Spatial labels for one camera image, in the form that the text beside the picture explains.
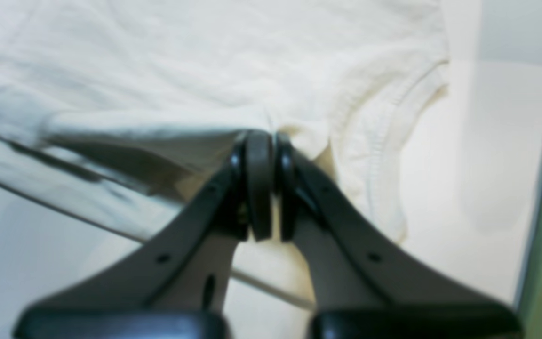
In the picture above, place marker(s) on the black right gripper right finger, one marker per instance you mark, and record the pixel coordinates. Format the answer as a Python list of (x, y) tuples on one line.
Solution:
[(365, 286)]

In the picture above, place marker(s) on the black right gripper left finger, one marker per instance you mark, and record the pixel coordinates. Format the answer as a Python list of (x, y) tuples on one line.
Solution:
[(173, 287)]

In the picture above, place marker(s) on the beige t-shirt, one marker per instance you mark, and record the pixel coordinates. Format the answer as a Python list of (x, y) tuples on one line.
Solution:
[(116, 111)]

